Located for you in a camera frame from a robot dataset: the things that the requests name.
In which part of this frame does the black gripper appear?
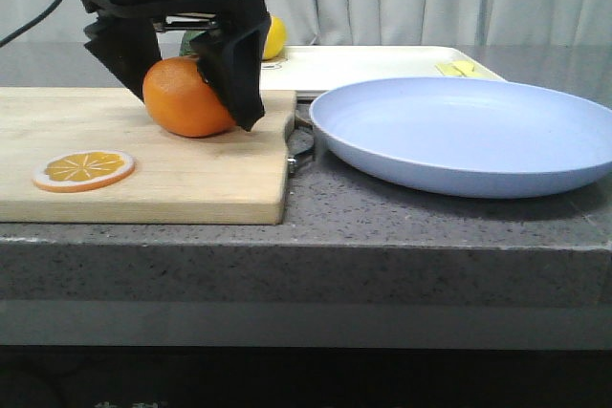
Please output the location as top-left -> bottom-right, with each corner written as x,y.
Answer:
81,0 -> 271,132

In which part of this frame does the orange mandarin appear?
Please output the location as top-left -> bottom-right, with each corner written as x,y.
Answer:
142,56 -> 236,138

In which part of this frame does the light blue plate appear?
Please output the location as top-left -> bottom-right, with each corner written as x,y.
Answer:
310,77 -> 611,199

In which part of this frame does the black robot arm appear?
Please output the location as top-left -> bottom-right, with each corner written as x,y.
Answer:
81,0 -> 271,131

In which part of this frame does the cream serving tray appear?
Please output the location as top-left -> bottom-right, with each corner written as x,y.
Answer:
260,46 -> 503,98

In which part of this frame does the green lime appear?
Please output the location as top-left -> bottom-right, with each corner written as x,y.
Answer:
179,30 -> 203,58

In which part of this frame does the yellow lemon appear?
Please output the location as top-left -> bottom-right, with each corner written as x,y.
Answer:
262,15 -> 288,60

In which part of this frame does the wooden cutting board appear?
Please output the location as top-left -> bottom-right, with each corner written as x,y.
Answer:
1,87 -> 296,225

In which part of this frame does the orange slice coaster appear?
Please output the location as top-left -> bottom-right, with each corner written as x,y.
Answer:
33,150 -> 136,193

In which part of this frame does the yellow plastic knife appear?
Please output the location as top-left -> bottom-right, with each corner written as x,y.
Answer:
435,63 -> 464,76

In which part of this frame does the yellow plastic fork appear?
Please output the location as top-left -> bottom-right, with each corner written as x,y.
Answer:
450,60 -> 483,78

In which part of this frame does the metal board handle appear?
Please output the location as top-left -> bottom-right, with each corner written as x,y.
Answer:
286,113 -> 316,176

